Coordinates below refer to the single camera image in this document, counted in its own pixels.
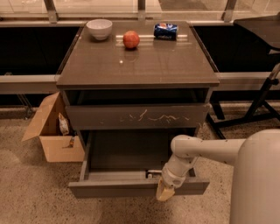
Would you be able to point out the scratched grey upper drawer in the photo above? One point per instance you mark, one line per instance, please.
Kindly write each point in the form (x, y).
(136, 117)

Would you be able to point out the grey drawer cabinet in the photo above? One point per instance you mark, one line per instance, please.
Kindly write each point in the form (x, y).
(156, 72)

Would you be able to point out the open cardboard box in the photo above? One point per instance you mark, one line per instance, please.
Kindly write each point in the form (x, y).
(45, 125)

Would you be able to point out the white ceramic bowl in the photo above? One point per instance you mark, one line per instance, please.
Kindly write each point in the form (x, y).
(99, 28)

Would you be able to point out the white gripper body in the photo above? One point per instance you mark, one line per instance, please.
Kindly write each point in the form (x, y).
(171, 178)

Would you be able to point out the crumpled snack bag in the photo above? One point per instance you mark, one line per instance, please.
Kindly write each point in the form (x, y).
(63, 125)

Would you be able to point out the red apple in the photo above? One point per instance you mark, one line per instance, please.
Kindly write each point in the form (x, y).
(130, 39)

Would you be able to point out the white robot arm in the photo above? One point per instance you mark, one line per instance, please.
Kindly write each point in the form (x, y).
(255, 194)

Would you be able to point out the small metal object in drawer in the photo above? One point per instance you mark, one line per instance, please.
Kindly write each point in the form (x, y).
(151, 174)

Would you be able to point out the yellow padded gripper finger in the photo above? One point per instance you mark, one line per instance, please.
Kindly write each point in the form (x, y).
(164, 192)

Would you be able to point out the blue soda can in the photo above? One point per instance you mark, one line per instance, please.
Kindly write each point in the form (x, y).
(166, 31)

